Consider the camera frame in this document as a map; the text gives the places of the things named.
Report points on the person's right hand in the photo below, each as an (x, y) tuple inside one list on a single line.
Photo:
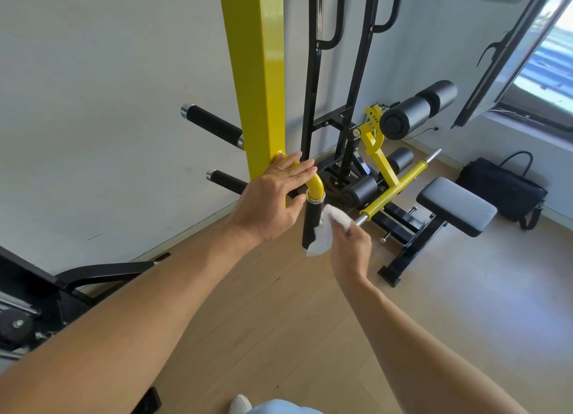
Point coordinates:
[(351, 252)]

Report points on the person's left hand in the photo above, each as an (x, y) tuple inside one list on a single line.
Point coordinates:
[(268, 199)]

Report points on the white wet wipe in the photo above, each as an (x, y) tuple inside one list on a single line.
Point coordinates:
[(324, 234)]

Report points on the yellow fitness equipment arm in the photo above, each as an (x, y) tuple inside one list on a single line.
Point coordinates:
[(257, 78)]

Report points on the person's right forearm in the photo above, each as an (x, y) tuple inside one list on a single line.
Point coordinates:
[(412, 360)]

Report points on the person's left forearm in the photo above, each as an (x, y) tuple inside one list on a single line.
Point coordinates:
[(134, 328)]

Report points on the person's light blue clothing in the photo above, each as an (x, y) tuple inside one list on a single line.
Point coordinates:
[(282, 408)]

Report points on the small black foam roller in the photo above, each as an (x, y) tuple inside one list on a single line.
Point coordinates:
[(360, 190), (400, 159)]

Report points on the yellow leg developer bar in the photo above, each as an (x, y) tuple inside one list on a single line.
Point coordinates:
[(394, 190)]

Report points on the grey padded seat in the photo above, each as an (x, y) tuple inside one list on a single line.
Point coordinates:
[(456, 205)]

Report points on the large black foam roller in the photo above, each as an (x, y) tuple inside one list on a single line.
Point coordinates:
[(412, 111)]

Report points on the black bag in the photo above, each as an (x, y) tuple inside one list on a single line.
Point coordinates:
[(501, 187)]

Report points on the white shoe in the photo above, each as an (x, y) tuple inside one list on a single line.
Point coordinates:
[(239, 404)]

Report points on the black pulley wheel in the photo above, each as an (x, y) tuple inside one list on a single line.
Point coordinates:
[(15, 326)]

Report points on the black bench base frame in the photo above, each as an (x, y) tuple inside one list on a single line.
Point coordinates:
[(407, 257)]

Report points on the black metal rack frame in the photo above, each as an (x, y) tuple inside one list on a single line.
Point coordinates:
[(313, 82)]

